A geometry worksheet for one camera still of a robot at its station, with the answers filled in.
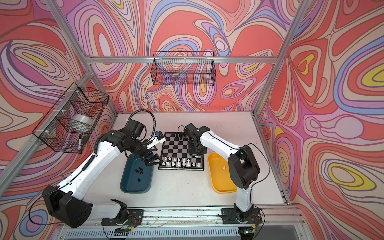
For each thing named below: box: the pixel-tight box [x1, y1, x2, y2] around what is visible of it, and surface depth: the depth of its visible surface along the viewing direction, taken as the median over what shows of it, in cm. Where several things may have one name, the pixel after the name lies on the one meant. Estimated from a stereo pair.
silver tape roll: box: [71, 114, 95, 126], surface depth 75 cm
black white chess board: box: [158, 131, 205, 171], surface depth 93 cm
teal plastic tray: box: [120, 153, 154, 194], surface depth 86 cm
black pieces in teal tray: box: [135, 167, 143, 182], surface depth 90 cm
